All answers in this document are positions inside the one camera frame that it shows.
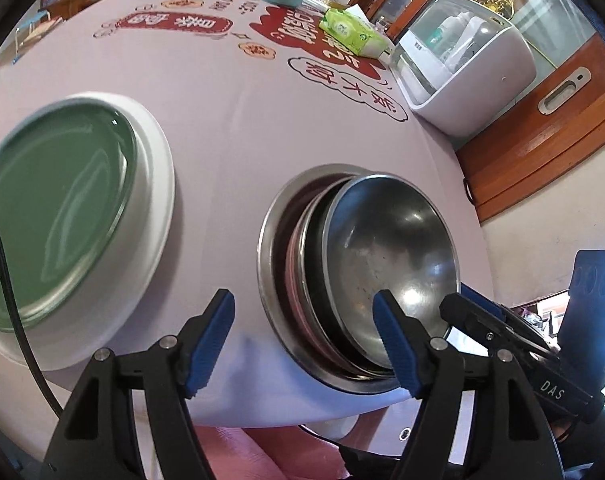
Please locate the white sterilizer appliance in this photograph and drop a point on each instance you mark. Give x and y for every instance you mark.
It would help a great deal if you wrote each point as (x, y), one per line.
(472, 75)

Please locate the round steel bowl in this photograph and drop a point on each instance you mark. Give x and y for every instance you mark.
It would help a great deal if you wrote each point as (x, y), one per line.
(382, 240)

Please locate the green plate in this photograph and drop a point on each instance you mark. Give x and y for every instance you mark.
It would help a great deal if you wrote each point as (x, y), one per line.
(57, 210)

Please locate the wide steel bowl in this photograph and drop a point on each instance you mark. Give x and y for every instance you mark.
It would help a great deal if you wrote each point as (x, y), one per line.
(270, 260)

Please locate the pink-sided steel bowl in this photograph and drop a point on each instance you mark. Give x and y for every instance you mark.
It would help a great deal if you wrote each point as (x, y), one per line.
(295, 270)

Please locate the white plate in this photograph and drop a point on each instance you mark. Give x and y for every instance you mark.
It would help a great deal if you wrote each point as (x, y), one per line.
(152, 200)

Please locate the green tissue pack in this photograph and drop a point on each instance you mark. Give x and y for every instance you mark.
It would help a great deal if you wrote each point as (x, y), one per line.
(352, 32)

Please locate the printed purple tablecloth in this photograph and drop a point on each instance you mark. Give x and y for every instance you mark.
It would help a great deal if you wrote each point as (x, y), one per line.
(222, 125)

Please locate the wooden glass cabinet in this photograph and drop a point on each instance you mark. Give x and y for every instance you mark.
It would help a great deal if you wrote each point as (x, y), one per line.
(557, 150)

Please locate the pink cloth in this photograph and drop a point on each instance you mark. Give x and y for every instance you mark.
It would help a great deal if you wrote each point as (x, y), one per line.
(262, 455)

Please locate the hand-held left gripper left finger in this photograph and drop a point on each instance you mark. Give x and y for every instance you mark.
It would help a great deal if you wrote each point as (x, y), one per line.
(210, 347)

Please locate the clear drinking glass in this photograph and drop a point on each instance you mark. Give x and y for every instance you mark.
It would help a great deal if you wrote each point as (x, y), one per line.
(385, 27)

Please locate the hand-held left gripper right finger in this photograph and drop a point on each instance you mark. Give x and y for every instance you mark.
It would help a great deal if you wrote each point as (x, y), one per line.
(397, 347)

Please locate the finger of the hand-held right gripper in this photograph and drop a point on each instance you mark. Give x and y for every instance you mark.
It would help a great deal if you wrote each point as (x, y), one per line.
(480, 305)
(482, 326)

